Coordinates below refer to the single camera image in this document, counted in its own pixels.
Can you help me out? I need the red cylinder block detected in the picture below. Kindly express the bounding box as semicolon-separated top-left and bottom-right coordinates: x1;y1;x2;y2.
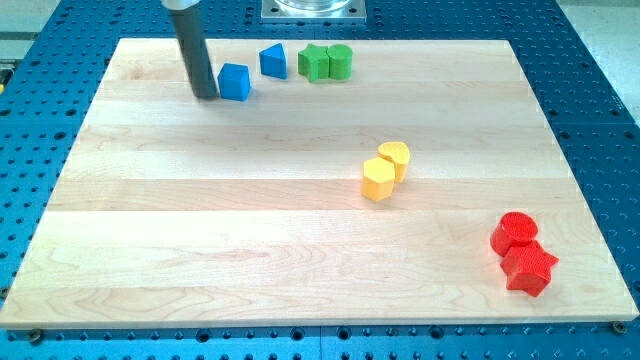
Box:
490;211;538;257

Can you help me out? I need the light wooden board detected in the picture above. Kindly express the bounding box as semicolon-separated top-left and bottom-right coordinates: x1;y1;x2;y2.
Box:
1;38;638;329

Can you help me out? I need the right board clamp screw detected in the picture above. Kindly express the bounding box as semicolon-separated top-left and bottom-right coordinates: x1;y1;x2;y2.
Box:
610;321;627;335

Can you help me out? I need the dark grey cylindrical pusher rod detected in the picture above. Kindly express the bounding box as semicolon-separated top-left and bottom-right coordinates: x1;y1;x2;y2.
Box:
168;5;217;99

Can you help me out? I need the left board clamp screw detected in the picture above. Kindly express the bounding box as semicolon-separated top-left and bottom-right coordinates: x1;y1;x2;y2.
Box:
26;329;44;344

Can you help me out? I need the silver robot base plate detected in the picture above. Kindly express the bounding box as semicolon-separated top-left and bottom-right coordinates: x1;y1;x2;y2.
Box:
260;0;367;23

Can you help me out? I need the blue cube block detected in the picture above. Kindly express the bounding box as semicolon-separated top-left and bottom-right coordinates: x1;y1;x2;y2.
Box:
218;63;251;101

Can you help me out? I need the board clamp screw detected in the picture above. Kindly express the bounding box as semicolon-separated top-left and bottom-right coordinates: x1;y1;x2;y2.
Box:
610;321;627;335
26;329;44;344

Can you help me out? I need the blue triangular prism block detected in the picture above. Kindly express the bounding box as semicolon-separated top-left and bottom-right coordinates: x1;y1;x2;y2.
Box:
259;43;288;80

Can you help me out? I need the yellow heart block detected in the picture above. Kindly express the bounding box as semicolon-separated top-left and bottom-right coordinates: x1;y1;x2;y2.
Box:
377;141;411;183

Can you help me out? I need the yellow hexagon block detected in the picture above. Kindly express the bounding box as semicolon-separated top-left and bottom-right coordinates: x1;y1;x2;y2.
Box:
361;157;395;201

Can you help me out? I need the green cylinder block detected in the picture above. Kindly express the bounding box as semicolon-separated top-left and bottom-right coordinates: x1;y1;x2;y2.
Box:
327;44;353;80

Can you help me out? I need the red star block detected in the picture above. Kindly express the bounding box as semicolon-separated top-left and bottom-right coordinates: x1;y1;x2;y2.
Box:
500;241;559;297

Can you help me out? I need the green star block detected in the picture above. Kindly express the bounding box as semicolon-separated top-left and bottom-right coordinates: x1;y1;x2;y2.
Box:
298;44;329;82

